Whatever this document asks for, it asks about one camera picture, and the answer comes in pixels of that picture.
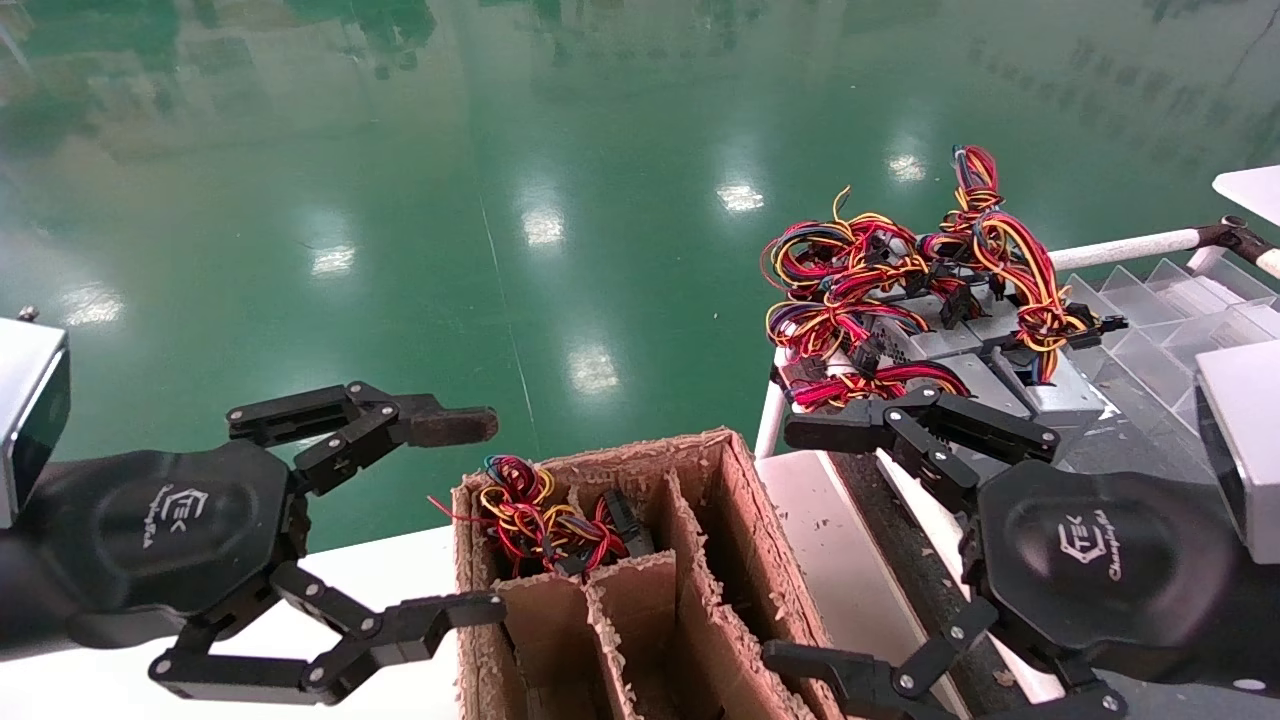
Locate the cardboard divider insert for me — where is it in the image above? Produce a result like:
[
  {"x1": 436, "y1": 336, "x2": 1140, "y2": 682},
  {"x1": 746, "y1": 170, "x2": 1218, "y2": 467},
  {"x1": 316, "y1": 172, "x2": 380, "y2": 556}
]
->
[{"x1": 490, "y1": 470, "x2": 831, "y2": 720}]

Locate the clear plastic divider tray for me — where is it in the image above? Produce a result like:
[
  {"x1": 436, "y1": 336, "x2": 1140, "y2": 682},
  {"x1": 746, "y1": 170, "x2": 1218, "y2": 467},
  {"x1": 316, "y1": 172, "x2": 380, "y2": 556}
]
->
[{"x1": 1060, "y1": 255, "x2": 1280, "y2": 471}]

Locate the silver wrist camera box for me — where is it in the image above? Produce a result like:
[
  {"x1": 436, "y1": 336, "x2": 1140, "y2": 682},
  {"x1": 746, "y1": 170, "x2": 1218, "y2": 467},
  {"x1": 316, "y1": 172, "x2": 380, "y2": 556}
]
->
[
  {"x1": 0, "y1": 306, "x2": 73, "y2": 528},
  {"x1": 1195, "y1": 340, "x2": 1280, "y2": 566}
]

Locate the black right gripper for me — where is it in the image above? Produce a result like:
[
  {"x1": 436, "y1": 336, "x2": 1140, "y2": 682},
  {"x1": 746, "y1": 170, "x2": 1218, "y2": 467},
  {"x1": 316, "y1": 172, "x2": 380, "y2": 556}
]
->
[{"x1": 762, "y1": 460, "x2": 1280, "y2": 720}]

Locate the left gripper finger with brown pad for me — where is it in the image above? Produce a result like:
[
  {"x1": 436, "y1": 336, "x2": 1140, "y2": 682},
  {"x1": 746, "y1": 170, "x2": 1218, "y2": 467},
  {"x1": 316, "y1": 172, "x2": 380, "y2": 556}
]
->
[{"x1": 227, "y1": 381, "x2": 499, "y2": 498}]

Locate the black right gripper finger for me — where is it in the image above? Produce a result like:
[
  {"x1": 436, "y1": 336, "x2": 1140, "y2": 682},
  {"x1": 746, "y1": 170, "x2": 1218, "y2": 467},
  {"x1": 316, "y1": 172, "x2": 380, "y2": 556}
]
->
[{"x1": 783, "y1": 385, "x2": 1061, "y2": 516}]

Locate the white table corner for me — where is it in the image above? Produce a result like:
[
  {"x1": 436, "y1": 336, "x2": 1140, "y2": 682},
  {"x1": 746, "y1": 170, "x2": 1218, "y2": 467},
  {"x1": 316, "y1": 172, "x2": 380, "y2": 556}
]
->
[{"x1": 1212, "y1": 165, "x2": 1280, "y2": 228}]

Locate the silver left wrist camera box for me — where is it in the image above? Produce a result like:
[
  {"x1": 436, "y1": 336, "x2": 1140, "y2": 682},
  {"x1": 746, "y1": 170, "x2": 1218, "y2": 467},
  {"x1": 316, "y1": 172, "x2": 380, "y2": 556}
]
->
[{"x1": 0, "y1": 306, "x2": 73, "y2": 528}]

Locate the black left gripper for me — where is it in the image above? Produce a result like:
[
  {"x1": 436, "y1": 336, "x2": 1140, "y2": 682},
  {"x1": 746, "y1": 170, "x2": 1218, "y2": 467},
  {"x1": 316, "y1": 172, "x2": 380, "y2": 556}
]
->
[{"x1": 30, "y1": 442, "x2": 507, "y2": 706}]

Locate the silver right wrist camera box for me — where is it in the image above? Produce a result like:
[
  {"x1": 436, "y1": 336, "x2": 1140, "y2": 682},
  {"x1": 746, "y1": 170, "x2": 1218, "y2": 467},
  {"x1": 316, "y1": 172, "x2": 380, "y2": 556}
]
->
[{"x1": 1195, "y1": 340, "x2": 1280, "y2": 566}]

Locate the white crossbar pipe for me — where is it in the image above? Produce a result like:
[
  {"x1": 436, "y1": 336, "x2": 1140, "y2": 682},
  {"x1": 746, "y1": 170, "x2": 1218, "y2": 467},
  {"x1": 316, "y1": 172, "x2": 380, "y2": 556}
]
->
[{"x1": 1048, "y1": 228, "x2": 1203, "y2": 273}]

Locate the short white upright pipe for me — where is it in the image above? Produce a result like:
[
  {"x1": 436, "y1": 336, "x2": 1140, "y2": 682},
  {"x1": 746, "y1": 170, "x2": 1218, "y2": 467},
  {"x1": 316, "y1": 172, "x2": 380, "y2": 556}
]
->
[{"x1": 755, "y1": 365, "x2": 793, "y2": 459}]

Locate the brown cardboard box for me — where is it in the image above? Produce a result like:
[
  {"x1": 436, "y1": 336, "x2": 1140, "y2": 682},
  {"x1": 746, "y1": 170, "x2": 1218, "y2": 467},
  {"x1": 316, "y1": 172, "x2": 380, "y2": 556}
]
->
[{"x1": 452, "y1": 428, "x2": 851, "y2": 720}]

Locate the black pipe joint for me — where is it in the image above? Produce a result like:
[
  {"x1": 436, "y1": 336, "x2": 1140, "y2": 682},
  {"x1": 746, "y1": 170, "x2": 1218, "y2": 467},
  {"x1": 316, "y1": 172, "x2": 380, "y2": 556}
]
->
[{"x1": 1195, "y1": 215, "x2": 1280, "y2": 271}]

